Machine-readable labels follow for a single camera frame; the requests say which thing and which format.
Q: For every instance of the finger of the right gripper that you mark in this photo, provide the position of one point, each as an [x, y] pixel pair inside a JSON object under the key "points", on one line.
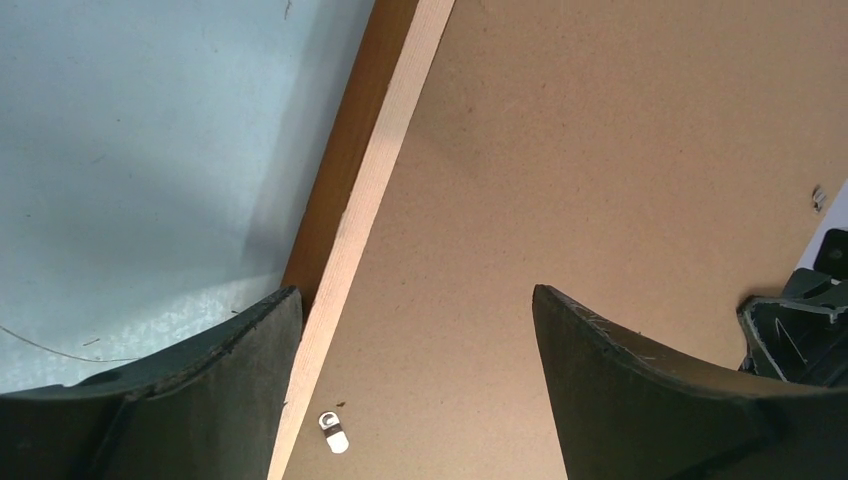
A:
{"points": [[799, 336]]}

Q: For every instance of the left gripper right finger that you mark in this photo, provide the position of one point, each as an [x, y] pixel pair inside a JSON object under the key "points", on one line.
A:
{"points": [[628, 407]]}

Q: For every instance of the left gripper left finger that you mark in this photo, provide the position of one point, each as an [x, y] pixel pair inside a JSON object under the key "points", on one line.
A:
{"points": [[207, 407]]}

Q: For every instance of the brown backing board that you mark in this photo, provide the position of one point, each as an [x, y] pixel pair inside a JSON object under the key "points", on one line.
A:
{"points": [[654, 160]]}

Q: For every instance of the wooden picture frame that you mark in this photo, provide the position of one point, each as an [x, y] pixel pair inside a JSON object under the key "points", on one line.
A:
{"points": [[392, 64]]}

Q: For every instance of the silver frame turn clip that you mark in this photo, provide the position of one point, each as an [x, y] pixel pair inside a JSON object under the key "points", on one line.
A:
{"points": [[333, 432]]}

